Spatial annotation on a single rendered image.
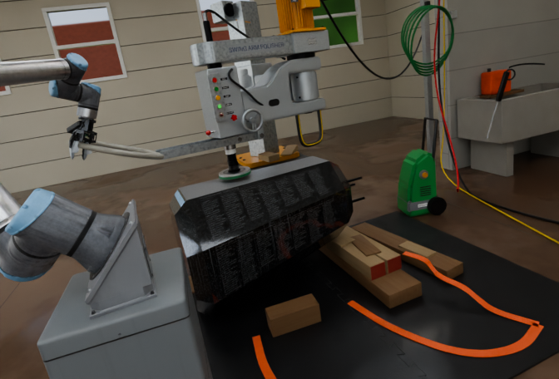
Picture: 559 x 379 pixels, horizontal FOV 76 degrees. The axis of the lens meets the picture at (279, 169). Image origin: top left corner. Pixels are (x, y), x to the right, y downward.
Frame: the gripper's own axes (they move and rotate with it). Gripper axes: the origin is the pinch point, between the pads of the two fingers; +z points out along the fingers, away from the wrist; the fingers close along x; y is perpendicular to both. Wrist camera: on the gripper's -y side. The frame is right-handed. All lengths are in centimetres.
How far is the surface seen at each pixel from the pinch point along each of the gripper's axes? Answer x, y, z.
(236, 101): 70, 40, -47
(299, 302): 84, 99, 64
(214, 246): 48, 57, 37
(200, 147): 58, 27, -15
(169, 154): 42.8, 18.4, -8.1
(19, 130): 273, -604, 28
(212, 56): 52, 29, -69
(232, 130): 70, 40, -29
